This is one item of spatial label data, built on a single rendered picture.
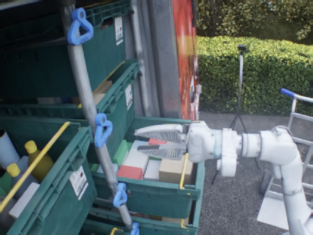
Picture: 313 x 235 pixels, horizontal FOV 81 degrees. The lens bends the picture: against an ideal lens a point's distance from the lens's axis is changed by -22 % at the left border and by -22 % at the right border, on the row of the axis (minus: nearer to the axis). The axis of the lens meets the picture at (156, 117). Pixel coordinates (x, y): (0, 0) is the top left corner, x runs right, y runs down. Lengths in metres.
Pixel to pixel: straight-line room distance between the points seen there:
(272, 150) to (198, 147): 0.18
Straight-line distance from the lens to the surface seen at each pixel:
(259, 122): 3.53
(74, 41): 0.48
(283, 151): 0.55
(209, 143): 0.52
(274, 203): 2.58
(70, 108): 0.67
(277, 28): 5.64
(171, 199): 0.84
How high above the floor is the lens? 2.01
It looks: 33 degrees down
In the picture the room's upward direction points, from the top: 7 degrees counter-clockwise
